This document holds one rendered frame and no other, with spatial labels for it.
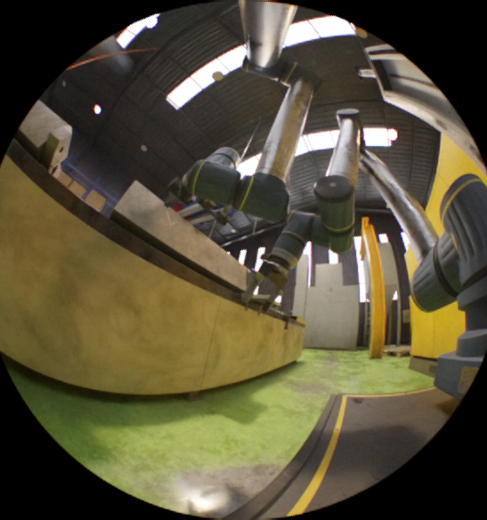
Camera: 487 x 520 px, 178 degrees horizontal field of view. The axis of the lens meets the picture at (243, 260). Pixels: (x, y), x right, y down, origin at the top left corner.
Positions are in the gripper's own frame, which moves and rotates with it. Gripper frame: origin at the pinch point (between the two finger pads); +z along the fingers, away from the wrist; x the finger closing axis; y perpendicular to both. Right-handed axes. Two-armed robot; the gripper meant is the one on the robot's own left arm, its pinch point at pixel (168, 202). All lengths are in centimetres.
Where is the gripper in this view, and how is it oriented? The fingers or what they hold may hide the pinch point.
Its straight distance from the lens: 79.1
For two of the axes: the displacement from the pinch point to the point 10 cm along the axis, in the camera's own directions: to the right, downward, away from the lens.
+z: -8.4, 2.3, 4.9
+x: -5.4, -4.4, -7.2
